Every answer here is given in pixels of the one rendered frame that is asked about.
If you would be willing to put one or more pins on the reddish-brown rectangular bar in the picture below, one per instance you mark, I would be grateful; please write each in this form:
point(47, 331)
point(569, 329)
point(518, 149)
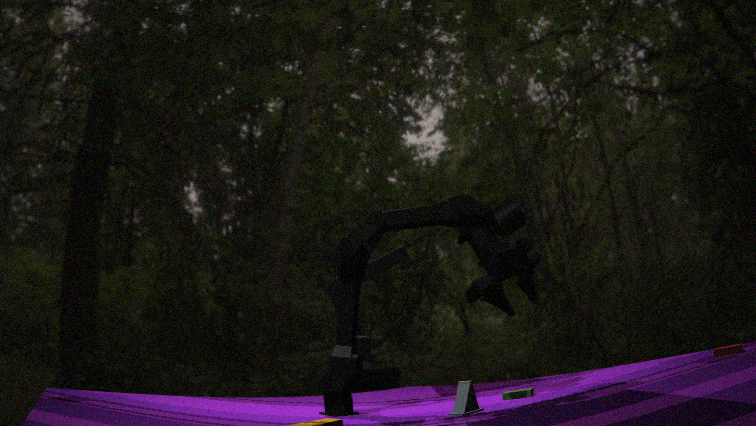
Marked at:
point(727, 350)

